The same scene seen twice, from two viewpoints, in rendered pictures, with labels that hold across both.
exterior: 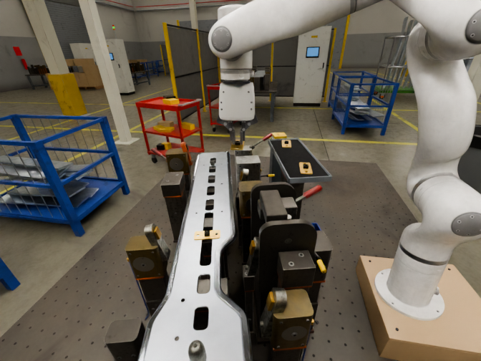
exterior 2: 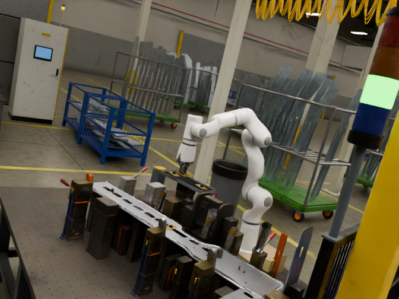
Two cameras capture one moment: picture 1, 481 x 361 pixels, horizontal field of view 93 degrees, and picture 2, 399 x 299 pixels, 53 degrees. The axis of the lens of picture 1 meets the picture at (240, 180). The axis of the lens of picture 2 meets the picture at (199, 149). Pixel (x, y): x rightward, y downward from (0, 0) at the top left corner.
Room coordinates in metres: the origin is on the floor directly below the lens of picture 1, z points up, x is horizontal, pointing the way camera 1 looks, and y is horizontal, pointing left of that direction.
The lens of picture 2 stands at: (-0.84, 1.60, 1.86)
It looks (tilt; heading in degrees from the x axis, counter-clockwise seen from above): 11 degrees down; 312
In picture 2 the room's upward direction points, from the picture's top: 14 degrees clockwise
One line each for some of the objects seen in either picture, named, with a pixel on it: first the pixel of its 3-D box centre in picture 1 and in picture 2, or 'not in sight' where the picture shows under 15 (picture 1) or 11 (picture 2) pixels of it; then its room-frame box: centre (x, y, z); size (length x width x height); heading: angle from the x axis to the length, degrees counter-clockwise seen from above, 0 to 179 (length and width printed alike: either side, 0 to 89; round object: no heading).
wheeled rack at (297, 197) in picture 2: not in sight; (286, 149); (2.52, -4.27, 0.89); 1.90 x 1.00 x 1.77; 174
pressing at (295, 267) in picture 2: not in sight; (297, 264); (-0.17, 0.08, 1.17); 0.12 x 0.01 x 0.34; 93
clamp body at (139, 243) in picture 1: (151, 282); (146, 261); (0.49, 0.30, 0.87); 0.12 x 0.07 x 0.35; 93
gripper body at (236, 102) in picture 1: (236, 99); (187, 151); (0.67, 0.00, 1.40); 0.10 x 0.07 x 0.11; 86
